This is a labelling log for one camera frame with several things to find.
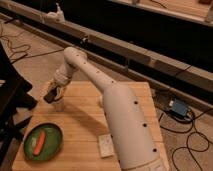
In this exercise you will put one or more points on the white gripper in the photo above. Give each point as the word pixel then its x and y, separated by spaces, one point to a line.
pixel 61 77

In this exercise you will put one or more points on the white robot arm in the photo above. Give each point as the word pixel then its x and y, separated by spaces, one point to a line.
pixel 130 133

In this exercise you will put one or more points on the green plate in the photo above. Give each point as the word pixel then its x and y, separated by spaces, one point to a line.
pixel 51 146

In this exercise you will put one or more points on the orange carrot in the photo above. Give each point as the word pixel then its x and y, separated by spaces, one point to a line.
pixel 39 143

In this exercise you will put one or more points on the blue power box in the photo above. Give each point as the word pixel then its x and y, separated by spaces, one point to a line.
pixel 178 108

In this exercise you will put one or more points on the black chair frame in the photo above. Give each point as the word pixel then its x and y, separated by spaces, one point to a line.
pixel 13 94

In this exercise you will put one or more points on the white object on rail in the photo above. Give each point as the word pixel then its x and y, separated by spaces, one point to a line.
pixel 58 15

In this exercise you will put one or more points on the grey metal rail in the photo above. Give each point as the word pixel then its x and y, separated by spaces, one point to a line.
pixel 172 52

